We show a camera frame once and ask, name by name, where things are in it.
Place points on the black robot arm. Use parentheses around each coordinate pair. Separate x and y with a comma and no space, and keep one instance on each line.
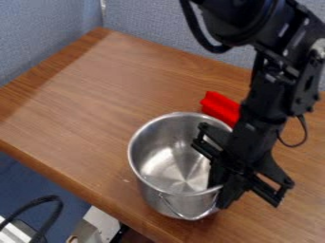
(287,36)

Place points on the white object under table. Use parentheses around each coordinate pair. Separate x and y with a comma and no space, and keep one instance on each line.
(96,228)

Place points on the red star-shaped block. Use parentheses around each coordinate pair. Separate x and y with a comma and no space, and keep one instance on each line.
(220,107)

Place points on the black and white equipment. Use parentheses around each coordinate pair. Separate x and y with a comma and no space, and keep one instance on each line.
(16,231)

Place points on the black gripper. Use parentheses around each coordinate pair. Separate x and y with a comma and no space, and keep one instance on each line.
(242,164)

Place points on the metal pot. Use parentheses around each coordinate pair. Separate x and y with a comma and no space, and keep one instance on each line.
(170,169)

